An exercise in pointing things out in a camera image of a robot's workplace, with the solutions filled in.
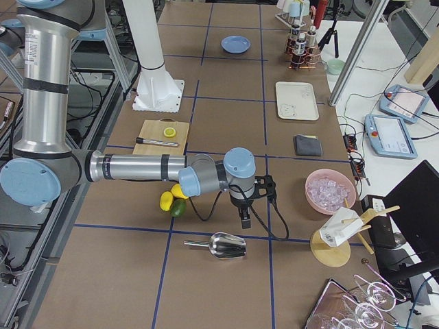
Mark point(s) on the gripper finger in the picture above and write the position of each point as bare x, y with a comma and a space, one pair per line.
247, 219
243, 214

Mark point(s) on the green bowl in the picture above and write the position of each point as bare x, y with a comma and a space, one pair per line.
335, 66

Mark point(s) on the copper wire bottle rack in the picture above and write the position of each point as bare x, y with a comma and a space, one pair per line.
310, 59

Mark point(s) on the blue plate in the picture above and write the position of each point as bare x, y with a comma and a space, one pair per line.
235, 44

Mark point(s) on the wine glass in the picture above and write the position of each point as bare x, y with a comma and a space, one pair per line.
377, 293

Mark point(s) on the black tripod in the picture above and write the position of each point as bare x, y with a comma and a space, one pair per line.
331, 32

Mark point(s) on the pink bowl with ice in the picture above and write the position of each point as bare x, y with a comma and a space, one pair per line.
327, 190

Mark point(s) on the red bottle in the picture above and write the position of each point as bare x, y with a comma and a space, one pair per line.
320, 12

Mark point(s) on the wooden cutting board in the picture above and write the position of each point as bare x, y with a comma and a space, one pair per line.
153, 129

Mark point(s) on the wooden stand with paper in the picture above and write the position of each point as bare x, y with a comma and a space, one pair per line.
330, 245

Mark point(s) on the green avocado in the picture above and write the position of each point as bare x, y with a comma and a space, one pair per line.
178, 208

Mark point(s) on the blue teach pendant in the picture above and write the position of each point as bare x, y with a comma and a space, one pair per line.
389, 137
403, 102

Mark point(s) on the cream bear tray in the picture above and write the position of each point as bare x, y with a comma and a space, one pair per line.
296, 101

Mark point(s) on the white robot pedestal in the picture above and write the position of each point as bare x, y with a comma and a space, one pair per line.
157, 90

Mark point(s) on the black monitor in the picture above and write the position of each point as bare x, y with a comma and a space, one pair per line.
417, 220

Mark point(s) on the dark tray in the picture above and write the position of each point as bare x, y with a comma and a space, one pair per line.
329, 304

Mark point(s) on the aluminium frame post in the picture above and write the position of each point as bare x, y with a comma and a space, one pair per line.
361, 40

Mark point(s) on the metal scoop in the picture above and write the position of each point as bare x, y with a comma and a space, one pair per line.
222, 246

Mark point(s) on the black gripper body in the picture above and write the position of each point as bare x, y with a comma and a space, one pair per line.
241, 203

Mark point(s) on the yellow lemon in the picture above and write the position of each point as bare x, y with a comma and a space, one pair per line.
177, 192
166, 201

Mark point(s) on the dark drink bottle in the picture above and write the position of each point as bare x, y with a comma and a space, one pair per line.
311, 37
294, 33
300, 47

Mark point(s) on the white wire cup rack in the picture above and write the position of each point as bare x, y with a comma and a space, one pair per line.
284, 17

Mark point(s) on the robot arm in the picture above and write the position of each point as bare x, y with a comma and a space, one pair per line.
44, 166

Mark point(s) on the grey cloth with sponge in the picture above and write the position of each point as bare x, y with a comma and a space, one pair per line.
307, 146

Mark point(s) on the metal cylinder tool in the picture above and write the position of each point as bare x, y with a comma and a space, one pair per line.
145, 141

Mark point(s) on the blue cup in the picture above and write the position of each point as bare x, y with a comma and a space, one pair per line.
295, 9

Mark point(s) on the lemon half slice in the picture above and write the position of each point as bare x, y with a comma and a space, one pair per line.
169, 132

